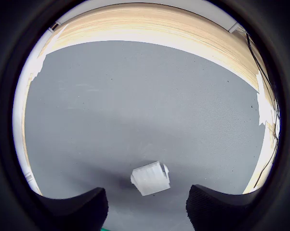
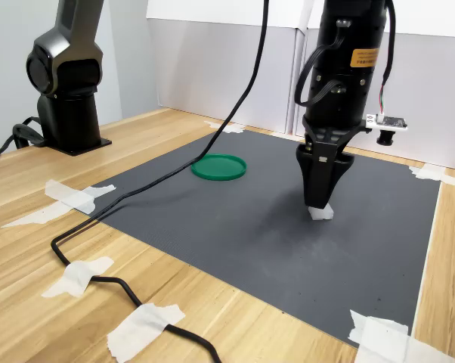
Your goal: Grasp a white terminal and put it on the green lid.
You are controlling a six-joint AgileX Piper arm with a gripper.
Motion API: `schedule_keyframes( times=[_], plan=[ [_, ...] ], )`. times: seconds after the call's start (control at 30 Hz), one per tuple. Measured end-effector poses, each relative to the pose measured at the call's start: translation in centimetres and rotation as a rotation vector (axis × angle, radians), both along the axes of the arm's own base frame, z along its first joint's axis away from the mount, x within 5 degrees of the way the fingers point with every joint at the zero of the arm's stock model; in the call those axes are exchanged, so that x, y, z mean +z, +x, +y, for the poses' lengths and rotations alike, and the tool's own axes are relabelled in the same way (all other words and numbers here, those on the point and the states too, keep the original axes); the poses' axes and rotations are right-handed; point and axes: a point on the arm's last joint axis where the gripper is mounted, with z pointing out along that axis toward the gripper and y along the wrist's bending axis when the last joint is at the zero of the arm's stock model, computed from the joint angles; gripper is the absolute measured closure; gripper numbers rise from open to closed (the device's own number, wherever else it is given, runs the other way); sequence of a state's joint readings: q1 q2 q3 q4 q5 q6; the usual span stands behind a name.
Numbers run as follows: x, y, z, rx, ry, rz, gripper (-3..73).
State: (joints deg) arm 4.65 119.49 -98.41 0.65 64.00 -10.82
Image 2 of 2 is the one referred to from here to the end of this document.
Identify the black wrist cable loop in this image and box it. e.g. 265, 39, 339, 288
294, 20, 351, 107

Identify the white tape piece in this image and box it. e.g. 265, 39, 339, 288
42, 256, 114, 299
269, 131, 305, 143
408, 164, 455, 190
106, 302, 186, 362
348, 309, 455, 363
204, 119, 247, 135
0, 179, 117, 230

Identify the round green lid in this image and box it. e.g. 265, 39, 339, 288
190, 153, 247, 182

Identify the long black camera cable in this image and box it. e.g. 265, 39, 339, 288
50, 0, 398, 363

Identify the white partition panel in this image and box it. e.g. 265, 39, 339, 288
146, 0, 302, 134
293, 0, 455, 173

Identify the small white camera box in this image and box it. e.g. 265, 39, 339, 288
365, 112, 409, 147

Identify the long white tape strip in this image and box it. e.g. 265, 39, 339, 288
411, 180, 444, 337

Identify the black base power cable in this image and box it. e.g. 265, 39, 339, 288
0, 116, 47, 173

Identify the dark grey mat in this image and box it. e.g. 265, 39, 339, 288
86, 129, 443, 347

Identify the small white plastic terminal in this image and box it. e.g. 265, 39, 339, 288
308, 203, 334, 222

